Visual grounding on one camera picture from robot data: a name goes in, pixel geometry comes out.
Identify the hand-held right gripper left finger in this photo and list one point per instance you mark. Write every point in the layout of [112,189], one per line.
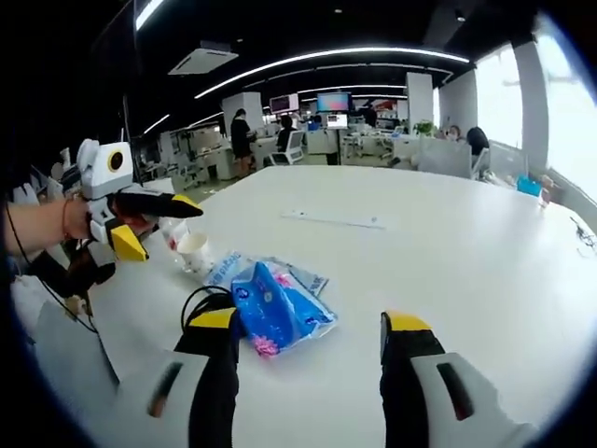
[210,373]

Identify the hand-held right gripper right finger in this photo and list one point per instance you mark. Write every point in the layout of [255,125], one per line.
[410,373]

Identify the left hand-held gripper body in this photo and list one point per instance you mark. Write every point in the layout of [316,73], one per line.
[105,168]

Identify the white paper cup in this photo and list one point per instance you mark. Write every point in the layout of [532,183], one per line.
[193,254]

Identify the clear plastic bag blue print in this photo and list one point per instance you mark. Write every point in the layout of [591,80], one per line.
[224,268]

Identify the blue tissue pack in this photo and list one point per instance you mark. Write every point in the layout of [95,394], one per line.
[280,308]

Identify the person's left hand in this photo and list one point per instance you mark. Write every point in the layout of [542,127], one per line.
[78,219]

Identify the person's grey shirt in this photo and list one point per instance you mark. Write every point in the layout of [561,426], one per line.
[74,340]

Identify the white table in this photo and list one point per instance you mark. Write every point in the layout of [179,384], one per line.
[420,261]

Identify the white office chair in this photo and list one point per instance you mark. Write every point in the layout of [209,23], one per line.
[289,149]

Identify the ceiling air conditioner unit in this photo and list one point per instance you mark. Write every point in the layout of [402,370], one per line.
[203,58]

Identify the monitor purple screen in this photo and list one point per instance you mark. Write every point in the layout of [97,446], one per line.
[283,103]

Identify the white power strip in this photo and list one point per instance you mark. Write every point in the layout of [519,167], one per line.
[333,219]

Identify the large monitor pink blue screen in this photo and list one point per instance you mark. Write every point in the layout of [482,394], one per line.
[333,102]

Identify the blue box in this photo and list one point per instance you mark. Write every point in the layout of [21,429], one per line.
[528,186]

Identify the green potted plant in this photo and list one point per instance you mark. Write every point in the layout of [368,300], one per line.
[424,128]

